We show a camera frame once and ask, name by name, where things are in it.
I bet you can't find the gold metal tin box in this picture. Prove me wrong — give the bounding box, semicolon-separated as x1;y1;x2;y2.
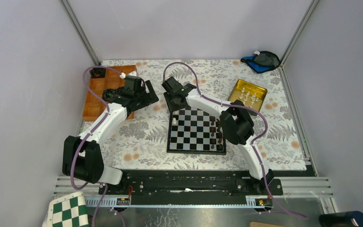
228;79;268;112

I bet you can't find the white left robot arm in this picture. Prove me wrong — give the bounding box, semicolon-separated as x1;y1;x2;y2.
62;76;159;194

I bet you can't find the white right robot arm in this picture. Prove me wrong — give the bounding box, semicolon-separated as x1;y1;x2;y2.
162;77;274;195

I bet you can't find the black white chess board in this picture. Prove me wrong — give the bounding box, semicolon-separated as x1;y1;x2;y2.
166;107;226;155

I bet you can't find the dark chess pieces row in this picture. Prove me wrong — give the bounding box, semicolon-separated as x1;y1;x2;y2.
209;116;224;152

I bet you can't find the green white rolled chess mat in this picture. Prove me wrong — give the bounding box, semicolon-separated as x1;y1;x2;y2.
43;192;90;227

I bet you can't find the dark rolled cloth in tray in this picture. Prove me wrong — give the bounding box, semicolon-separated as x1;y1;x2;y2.
102;88;117;102

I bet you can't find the floral white table mat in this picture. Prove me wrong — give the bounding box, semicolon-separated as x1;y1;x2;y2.
101;60;306;171

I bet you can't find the orange wooden divided tray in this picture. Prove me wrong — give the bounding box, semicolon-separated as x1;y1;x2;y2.
83;65;137;122

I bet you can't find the dark rolled cloth corner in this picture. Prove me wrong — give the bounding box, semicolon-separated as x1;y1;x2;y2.
89;68;106;79

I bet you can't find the blue black cloth bundle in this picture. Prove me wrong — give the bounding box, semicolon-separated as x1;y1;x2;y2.
241;51;281;73

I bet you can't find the dark cylinder bottle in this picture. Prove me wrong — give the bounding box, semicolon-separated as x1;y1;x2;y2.
319;211;363;227

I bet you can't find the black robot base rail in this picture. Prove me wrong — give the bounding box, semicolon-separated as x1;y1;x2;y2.
106;170;283;206

